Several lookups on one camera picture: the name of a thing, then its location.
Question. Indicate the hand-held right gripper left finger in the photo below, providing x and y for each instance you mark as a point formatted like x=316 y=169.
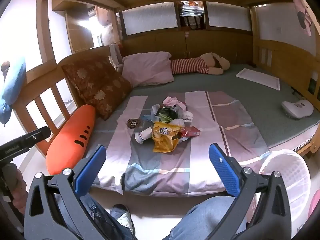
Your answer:
x=92 y=168

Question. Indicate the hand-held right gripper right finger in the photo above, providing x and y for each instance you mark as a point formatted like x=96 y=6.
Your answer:
x=222 y=170

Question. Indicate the red box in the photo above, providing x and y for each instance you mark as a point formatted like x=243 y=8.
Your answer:
x=191 y=131

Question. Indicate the white plastic basket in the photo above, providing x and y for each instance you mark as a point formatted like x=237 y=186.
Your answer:
x=287 y=170

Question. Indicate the person's left hand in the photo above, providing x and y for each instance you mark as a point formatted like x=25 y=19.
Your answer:
x=17 y=187

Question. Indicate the orange carrot plush pillow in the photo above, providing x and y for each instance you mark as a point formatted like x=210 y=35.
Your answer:
x=70 y=135

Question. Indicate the person's left leg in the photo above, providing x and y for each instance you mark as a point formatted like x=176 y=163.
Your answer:
x=100 y=215

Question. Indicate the person's leg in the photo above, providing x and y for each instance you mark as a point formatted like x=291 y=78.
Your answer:
x=100 y=215
x=205 y=220

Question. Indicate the pink grey patchwork blanket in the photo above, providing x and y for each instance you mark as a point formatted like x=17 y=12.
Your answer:
x=225 y=120

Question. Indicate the person's right leg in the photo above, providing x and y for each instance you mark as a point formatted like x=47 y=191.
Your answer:
x=205 y=220

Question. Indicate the person's shoe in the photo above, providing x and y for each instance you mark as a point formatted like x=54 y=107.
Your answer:
x=122 y=215

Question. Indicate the blue plush toy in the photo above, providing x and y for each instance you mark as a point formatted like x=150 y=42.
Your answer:
x=12 y=85

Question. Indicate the white paper cup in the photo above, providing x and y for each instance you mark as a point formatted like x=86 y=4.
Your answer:
x=142 y=136

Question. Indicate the yellow snack bag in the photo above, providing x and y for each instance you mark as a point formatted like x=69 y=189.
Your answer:
x=162 y=145

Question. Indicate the clear plastic bag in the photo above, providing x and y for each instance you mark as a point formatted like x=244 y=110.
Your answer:
x=180 y=108

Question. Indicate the light blue cloth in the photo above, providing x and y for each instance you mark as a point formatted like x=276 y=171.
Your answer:
x=147 y=118

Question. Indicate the green bed sheet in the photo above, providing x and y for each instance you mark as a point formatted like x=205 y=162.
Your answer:
x=262 y=100

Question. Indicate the brown floral pillow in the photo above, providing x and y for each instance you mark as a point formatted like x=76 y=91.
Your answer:
x=95 y=85

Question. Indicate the pink cloth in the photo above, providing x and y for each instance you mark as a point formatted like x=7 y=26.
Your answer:
x=170 y=101

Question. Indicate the white handheld appliance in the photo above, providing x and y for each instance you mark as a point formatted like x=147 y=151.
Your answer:
x=297 y=107

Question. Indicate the white flat board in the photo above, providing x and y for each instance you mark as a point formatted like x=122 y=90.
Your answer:
x=257 y=78

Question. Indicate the striped plush toy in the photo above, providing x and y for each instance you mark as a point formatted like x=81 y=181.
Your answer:
x=190 y=65

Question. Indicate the grey white cloth bundle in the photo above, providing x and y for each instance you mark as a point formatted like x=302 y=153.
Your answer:
x=116 y=57

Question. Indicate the pink pillow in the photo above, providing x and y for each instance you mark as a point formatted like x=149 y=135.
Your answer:
x=147 y=67

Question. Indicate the wooden wardrobe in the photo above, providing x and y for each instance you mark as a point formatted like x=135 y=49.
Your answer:
x=80 y=32

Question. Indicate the pale plush toy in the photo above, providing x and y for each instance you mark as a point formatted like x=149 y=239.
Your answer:
x=108 y=30

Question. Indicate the frosted glass panel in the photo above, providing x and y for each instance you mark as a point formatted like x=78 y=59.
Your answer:
x=150 y=17
x=228 y=15

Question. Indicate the stack of books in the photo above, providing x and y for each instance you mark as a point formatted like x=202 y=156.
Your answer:
x=191 y=8

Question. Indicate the wooden bed frame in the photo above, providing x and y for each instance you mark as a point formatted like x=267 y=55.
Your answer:
x=215 y=45

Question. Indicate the pink wall poster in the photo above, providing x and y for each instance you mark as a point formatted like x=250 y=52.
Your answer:
x=303 y=15

